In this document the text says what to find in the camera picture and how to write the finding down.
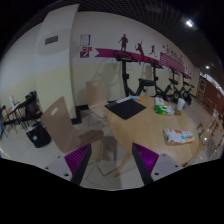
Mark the far beige plywood chair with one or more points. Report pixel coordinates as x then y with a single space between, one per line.
96 98

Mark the green wet wipes pack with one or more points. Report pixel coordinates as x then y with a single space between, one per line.
164 110

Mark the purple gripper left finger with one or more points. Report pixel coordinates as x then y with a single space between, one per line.
77 162

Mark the far black exercise bike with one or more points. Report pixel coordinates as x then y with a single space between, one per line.
183 93

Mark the white tissue box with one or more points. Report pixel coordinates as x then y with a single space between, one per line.
159 101

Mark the near beige plywood chair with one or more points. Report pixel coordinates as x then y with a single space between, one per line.
58 124

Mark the round wooden table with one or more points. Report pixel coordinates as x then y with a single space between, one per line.
146 129

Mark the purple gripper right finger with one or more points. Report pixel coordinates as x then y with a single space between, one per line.
145 160

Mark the white paper roll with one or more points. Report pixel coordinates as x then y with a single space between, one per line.
180 104

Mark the black bag on floor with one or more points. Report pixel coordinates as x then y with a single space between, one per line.
38 135

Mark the blue and white flat item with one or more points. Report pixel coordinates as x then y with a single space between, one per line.
128 98

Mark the beige plywood chair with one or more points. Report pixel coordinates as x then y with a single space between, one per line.
58 124
96 98

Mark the colourful folded towel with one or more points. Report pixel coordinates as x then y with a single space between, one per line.
173 136

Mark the wall notice poster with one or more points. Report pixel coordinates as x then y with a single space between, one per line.
85 39

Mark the black chair at left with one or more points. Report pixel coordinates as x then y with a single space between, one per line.
28 110

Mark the black mat on table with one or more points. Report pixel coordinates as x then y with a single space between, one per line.
125 109

